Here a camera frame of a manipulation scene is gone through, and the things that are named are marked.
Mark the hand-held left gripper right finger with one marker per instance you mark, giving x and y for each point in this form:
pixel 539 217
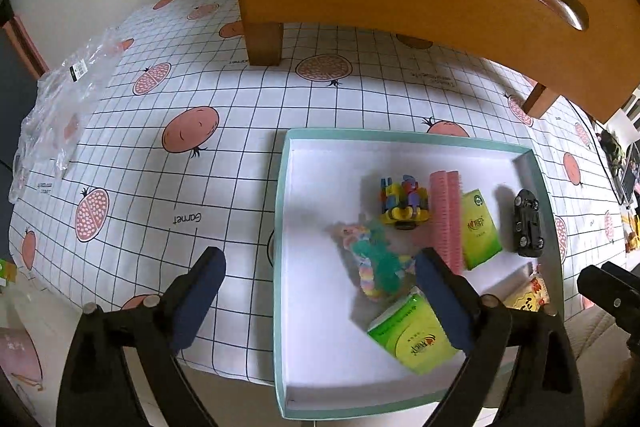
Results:
pixel 445 307

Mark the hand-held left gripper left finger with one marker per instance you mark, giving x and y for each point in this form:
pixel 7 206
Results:
pixel 200 302

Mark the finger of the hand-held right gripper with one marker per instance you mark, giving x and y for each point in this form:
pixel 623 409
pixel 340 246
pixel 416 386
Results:
pixel 625 276
pixel 610 302

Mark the green tissue packet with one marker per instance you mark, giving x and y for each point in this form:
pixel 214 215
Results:
pixel 410 337
pixel 480 227

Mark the pink comb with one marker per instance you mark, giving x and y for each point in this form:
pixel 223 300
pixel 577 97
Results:
pixel 445 217

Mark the white teal-edged box tray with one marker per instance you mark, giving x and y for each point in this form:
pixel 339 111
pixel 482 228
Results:
pixel 320 267

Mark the yellow snack packet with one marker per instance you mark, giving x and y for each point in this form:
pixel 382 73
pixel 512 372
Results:
pixel 525 292

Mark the black toy car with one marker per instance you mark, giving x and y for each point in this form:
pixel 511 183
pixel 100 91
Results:
pixel 527 222

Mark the colourful block toy vehicle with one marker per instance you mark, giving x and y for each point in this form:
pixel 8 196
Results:
pixel 405 202

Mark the pomegranate print grid mat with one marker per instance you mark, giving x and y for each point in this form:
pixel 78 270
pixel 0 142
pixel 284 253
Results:
pixel 200 167

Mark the green box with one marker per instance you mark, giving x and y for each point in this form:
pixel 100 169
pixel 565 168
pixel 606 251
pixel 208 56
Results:
pixel 6 271

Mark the clear plastic bag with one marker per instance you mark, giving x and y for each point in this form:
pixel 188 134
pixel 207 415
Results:
pixel 65 107

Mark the wooden nightstand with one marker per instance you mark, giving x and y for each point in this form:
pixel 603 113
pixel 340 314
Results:
pixel 265 37

